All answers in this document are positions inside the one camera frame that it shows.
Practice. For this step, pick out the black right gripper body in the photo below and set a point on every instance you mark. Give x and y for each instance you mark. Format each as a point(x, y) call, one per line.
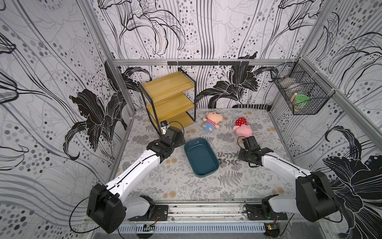
point(252, 144)

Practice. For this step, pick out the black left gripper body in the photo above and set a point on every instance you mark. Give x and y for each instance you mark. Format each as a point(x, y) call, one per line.
point(180, 141)

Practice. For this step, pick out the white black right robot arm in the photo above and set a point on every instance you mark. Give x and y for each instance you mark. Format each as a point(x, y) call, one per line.
point(314, 198)

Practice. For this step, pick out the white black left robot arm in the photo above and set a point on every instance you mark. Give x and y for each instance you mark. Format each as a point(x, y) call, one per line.
point(109, 205)

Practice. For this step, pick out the teal plastic storage tray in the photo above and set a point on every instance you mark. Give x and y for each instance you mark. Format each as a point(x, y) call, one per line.
point(201, 157)

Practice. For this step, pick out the pink pig plush red dress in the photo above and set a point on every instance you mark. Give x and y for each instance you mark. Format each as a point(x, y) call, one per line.
point(242, 128)

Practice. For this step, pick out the wooden three-tier shelf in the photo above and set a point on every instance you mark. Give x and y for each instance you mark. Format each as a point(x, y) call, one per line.
point(165, 99)

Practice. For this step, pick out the floral table mat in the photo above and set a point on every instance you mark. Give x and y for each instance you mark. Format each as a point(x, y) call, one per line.
point(174, 178)

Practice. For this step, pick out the peach pig plush blue trousers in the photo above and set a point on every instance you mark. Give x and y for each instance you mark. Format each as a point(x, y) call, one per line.
point(211, 122)

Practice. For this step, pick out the green round lid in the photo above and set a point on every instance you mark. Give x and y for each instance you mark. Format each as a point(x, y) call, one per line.
point(301, 99)

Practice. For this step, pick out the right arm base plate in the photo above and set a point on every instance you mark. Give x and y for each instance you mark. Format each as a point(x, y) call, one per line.
point(256, 212)

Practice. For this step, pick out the aluminium front rail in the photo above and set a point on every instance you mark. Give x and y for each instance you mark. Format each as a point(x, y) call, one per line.
point(221, 211)

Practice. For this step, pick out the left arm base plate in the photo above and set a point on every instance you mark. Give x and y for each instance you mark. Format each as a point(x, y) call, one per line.
point(158, 212)

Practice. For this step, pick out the black wire wall basket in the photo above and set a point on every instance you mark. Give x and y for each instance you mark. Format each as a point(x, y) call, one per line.
point(292, 79)

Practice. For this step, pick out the white slotted cable duct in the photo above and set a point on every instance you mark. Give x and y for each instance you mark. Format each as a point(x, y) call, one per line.
point(188, 228)

